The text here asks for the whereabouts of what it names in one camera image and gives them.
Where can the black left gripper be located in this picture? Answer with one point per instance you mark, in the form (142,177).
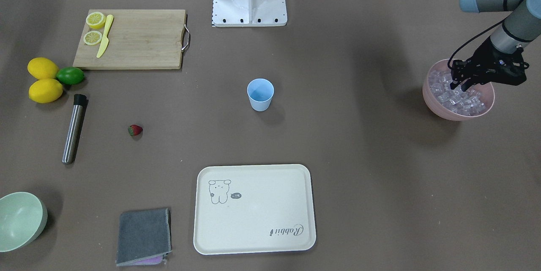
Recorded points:
(483,56)

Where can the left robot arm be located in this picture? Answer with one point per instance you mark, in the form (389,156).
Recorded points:
(521,27)

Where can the pink bowl of ice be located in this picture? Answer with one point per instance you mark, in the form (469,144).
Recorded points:
(457,105)

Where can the light blue plastic cup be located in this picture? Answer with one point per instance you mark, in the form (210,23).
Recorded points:
(260,92)

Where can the cream plastic tray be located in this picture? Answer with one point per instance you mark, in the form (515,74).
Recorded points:
(254,208)

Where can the wooden cutting board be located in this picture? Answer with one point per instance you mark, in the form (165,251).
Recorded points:
(139,39)

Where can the red strawberry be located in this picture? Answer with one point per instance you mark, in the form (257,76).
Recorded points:
(134,130)

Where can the grey folded cloth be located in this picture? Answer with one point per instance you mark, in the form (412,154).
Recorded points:
(144,238)

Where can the yellow plastic knife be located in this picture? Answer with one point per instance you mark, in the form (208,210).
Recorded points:
(105,39)

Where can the lemon half slice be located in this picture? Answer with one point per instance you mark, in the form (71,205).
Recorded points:
(96,20)
(92,38)

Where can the steel muddler black tip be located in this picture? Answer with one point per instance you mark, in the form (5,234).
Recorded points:
(72,136)

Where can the green lime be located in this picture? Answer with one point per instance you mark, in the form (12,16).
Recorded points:
(70,75)

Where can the yellow lemon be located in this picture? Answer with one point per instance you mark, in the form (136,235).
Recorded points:
(42,68)
(45,91)

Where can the light green bowl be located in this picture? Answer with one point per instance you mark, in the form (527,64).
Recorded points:
(23,217)

